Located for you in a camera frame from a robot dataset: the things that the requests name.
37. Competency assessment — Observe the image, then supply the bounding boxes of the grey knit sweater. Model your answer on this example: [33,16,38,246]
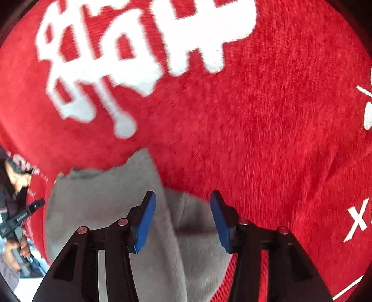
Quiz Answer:
[43,148,233,302]

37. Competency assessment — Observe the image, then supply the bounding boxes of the person's left forearm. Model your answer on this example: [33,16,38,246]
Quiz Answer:
[0,256,21,292]

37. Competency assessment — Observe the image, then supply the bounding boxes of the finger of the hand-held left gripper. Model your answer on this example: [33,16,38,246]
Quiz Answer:
[17,198,46,218]

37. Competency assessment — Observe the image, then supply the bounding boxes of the person's left hand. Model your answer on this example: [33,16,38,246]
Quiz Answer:
[3,228,32,272]

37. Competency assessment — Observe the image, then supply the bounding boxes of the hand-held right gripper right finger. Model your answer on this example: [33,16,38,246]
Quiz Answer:
[210,190,334,302]

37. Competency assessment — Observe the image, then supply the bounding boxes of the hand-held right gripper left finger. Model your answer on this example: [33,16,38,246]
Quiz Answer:
[31,190,157,302]

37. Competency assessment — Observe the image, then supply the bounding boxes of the red printed blanket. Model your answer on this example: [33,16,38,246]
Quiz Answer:
[0,0,372,302]

